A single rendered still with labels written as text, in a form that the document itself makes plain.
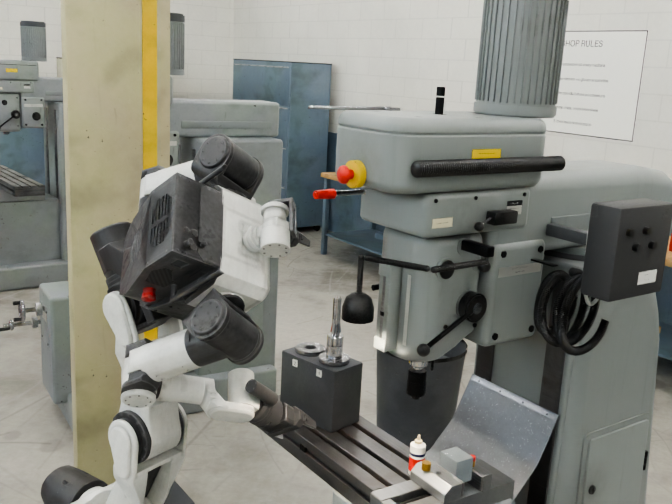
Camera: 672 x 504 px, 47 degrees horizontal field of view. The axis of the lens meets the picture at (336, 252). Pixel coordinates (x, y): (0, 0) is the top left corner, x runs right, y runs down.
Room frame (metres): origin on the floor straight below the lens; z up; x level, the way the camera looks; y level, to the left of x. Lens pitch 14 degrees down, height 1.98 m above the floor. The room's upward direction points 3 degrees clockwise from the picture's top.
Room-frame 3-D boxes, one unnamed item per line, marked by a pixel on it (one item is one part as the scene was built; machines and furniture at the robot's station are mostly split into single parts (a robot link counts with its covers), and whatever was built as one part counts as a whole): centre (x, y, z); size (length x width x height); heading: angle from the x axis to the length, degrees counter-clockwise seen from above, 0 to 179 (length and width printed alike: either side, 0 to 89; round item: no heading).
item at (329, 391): (2.14, 0.02, 1.07); 0.22 x 0.12 x 0.20; 47
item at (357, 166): (1.66, -0.03, 1.76); 0.06 x 0.02 x 0.06; 36
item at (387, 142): (1.80, -0.23, 1.81); 0.47 x 0.26 x 0.16; 126
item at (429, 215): (1.82, -0.25, 1.68); 0.34 x 0.24 x 0.10; 126
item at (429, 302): (1.80, -0.22, 1.47); 0.21 x 0.19 x 0.32; 36
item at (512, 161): (1.70, -0.33, 1.79); 0.45 x 0.04 x 0.04; 126
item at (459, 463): (1.67, -0.31, 1.08); 0.06 x 0.05 x 0.06; 34
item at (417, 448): (1.82, -0.24, 1.02); 0.04 x 0.04 x 0.11
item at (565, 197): (2.09, -0.62, 1.66); 0.80 x 0.23 x 0.20; 126
